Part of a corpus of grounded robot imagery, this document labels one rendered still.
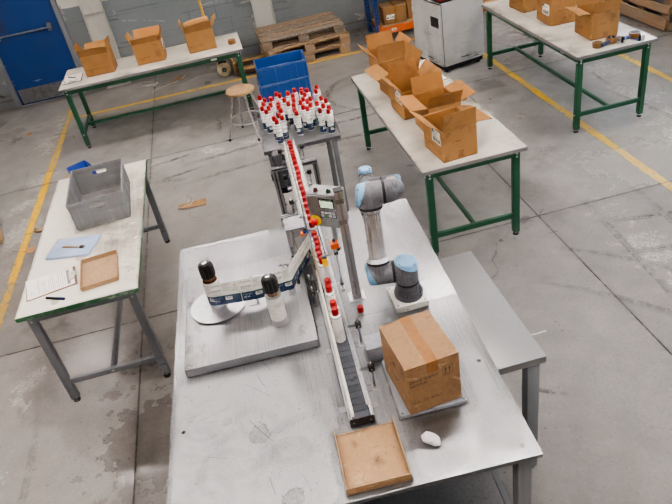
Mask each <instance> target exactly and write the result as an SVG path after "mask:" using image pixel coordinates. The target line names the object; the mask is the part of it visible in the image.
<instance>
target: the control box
mask: <svg viewBox="0 0 672 504"><path fill-rule="evenodd" d="M315 187H316V188H317V189H318V193H313V188H315ZM336 187H339V186H328V185H317V184H313V185H312V187H311V188H310V189H309V190H308V191H307V192H306V198H307V203H308V208H309V212H310V217H311V220H312V219H315V218H316V219H317V220H318V224H317V225H316V226H325V227H333V228H340V221H339V219H338V214H337V208H336V200H335V198H334V194H333V190H332V188H336ZM326 189H330V191H331V194H328V195H327V194H326ZM342 190H343V195H344V202H345V206H346V212H347V218H348V219H349V216H348V210H347V204H346V199H345V193H344V188H343V187H342ZM318 198H321V199H330V200H333V203H334V209H335V210H332V209H323V208H320V207H319V202H318ZM320 210H322V211H330V212H336V216H337V219H334V218H325V217H321V214H320Z"/></svg>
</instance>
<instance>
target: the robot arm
mask: <svg viewBox="0 0 672 504"><path fill-rule="evenodd" d="M358 174H359V181H360V183H359V184H357V185H356V188H355V200H356V208H359V211H360V212H361V215H362V219H363V221H364V225H365V232H366V240H367V247H368V254H369V258H368V259H367V263H366V264H364V267H365V271H366V275H367V279H368V282H369V284H370V285H381V284H388V283H396V286H395V289H394V296H395V298H396V299H397V300H398V301H400V302H403V303H413V302H416V301H418V300H419V299H421V298H422V296H423V287H422V285H421V284H420V282H419V275H418V264H417V260H416V258H415V257H414V256H411V255H410V254H399V255H397V256H396V257H395V258H394V260H389V257H388V256H387V255H386V253H385V245H384V238H383V230H382V222H381V214H380V211H381V209H382V208H383V205H382V204H386V203H391V202H393V201H396V200H397V199H399V198H400V197H401V196H402V195H403V193H404V191H405V187H404V184H403V182H402V181H401V178H400V175H399V174H393V175H387V176H380V177H373V176H372V170H371V167H370V166H361V167H360V168H359V169H358Z"/></svg>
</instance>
